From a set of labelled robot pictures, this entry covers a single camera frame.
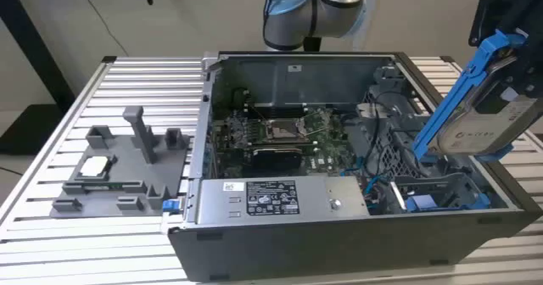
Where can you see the green RAM stick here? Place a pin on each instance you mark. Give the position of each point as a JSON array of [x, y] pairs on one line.
[[115, 186]]

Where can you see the green motherboard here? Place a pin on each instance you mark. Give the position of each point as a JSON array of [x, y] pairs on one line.
[[327, 138]]

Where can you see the blue case latch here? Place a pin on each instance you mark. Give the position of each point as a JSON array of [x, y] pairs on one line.
[[170, 206]]

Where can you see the silver CPU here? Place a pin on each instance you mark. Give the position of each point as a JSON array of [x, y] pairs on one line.
[[95, 165]]

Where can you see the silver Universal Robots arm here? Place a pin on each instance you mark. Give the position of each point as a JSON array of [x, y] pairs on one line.
[[289, 27]]

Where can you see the silver power supply with label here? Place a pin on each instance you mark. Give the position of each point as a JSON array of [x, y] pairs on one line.
[[314, 199]]

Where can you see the grey parts rack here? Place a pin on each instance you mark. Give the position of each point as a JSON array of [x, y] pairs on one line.
[[127, 157]]

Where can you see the black open PC case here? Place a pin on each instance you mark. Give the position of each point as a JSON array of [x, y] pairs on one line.
[[297, 250]]

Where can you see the black graphics card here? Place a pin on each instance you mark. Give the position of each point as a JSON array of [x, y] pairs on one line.
[[275, 161]]

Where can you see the CPU socket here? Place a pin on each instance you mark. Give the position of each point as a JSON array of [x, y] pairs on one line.
[[282, 129]]

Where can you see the hard disk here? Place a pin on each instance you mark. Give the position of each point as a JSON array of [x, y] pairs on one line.
[[497, 129]]

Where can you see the black desk leg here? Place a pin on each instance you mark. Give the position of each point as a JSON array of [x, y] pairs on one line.
[[30, 37]]

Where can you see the thin metal locking lever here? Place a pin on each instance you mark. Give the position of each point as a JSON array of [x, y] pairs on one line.
[[259, 112]]

